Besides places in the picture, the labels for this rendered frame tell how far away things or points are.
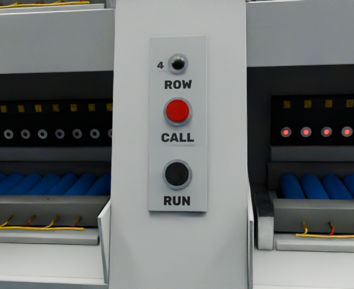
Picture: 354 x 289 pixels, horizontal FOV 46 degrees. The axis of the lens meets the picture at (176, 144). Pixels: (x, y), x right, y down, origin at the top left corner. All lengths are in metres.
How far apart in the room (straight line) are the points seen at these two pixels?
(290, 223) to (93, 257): 0.16
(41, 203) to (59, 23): 0.15
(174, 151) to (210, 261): 0.08
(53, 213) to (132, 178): 0.11
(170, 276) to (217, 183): 0.07
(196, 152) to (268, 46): 0.09
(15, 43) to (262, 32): 0.19
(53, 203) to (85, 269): 0.08
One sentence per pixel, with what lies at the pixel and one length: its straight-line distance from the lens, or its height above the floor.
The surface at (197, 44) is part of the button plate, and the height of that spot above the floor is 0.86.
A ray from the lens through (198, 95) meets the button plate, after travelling 0.29.
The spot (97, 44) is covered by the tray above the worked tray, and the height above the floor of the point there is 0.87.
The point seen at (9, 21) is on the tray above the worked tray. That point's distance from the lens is 0.35.
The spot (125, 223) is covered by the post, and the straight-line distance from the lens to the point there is 0.29.
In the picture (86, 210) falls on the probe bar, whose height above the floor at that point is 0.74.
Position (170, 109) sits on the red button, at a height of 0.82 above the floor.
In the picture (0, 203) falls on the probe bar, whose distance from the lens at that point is 0.40.
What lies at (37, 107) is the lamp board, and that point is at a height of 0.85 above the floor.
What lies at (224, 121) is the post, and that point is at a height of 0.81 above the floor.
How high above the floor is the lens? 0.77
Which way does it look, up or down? 6 degrees up
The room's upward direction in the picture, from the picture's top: 1 degrees clockwise
